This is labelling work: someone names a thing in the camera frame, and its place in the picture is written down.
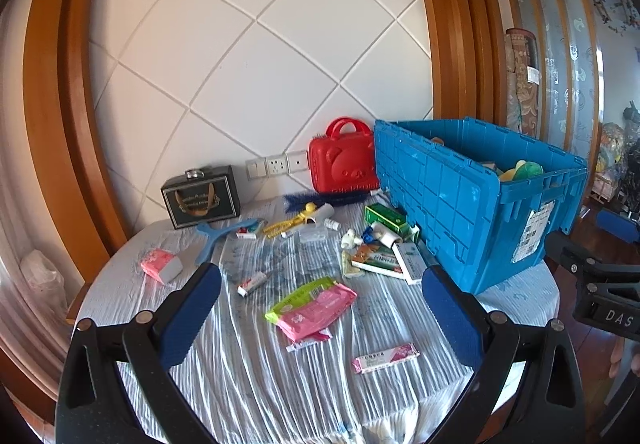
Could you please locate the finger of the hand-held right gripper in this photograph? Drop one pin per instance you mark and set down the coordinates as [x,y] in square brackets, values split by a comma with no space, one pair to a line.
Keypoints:
[620,226]
[557,246]

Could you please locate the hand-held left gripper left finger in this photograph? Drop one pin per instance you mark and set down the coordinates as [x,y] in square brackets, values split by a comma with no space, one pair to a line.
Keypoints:
[192,314]

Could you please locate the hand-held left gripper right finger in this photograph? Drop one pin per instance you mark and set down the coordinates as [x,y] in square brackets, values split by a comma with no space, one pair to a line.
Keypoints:
[450,314]

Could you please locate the blue plastic crate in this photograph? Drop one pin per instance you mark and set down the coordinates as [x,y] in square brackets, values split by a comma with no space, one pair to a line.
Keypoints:
[440,204]

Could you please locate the round desktop with striped tablecloth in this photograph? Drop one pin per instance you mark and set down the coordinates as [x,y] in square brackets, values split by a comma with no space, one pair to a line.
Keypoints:
[250,374]

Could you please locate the pink tissue pack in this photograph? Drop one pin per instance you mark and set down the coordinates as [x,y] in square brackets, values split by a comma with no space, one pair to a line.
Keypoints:
[157,260]

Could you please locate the small red white carton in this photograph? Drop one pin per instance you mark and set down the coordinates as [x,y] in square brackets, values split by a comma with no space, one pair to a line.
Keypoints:
[251,284]

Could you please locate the blue plastic boomerang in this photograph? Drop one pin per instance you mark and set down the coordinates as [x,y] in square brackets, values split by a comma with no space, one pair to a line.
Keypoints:
[212,239]

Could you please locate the pink ointment box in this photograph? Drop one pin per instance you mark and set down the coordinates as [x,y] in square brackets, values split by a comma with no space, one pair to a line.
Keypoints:
[385,358]

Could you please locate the colourful plastic bag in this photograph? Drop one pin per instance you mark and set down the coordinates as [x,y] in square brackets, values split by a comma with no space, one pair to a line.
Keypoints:
[612,144]

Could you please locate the green yellow plush toy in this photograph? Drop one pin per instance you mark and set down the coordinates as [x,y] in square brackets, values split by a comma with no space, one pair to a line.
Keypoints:
[525,169]

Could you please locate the green red book box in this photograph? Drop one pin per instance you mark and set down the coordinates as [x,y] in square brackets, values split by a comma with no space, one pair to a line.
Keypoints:
[377,259]

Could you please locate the red white small box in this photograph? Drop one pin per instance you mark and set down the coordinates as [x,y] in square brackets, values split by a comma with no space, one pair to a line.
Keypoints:
[246,233]

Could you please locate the white pipe fitting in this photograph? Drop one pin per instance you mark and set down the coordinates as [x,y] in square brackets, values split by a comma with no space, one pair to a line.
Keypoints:
[385,234]

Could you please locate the clear plastic packet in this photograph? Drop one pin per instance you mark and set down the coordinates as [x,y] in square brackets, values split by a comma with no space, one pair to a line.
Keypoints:
[350,266]

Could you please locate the blue white toy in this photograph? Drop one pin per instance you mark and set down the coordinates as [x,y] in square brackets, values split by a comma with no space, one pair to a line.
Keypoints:
[368,233]

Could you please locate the black gift box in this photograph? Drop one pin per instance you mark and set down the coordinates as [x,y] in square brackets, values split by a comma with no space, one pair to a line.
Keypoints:
[200,199]

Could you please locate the small white flat packet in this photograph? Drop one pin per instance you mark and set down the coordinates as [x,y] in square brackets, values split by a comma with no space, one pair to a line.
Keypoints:
[305,345]

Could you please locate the green cardboard box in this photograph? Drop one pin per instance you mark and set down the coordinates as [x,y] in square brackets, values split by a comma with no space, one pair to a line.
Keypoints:
[385,216]

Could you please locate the white toy figure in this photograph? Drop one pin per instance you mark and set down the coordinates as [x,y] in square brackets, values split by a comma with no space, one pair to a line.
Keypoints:
[350,239]

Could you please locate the pink wet wipes pack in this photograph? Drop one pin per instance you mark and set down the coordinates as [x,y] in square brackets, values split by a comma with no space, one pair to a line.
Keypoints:
[320,311]

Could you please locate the yellow plastic toy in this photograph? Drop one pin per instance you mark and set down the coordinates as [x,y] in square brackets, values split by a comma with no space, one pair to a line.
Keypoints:
[287,224]

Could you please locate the small silver metal object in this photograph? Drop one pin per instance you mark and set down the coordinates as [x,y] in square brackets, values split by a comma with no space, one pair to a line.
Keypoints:
[194,173]

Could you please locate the clear plastic box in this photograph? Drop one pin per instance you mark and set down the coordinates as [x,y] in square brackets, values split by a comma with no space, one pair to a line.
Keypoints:
[313,234]

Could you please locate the small white bottle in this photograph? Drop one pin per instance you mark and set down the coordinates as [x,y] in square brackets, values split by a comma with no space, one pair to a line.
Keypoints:
[332,224]

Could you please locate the clear plastic bag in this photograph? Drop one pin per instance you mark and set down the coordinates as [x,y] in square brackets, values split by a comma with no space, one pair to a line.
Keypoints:
[42,279]

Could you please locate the dark bristle brush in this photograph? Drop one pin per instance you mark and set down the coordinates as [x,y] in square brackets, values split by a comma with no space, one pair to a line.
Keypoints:
[340,199]

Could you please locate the frosted glass wooden partition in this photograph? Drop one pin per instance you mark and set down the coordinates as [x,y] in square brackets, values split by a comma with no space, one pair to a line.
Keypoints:
[555,74]

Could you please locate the rolled patterned carpet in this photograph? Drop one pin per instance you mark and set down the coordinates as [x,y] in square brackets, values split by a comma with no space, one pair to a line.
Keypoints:
[522,84]

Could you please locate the red toy suitcase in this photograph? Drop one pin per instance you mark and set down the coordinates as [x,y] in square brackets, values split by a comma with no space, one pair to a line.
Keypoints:
[340,159]

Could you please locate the sheer white curtain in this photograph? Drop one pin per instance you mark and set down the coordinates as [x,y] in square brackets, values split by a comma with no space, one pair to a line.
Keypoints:
[15,224]

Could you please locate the white wall socket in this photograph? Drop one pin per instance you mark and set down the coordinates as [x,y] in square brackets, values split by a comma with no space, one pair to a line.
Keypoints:
[276,165]

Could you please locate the curved wooden wall frame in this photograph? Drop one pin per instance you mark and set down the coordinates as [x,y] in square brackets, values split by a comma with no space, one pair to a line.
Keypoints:
[55,99]
[460,24]

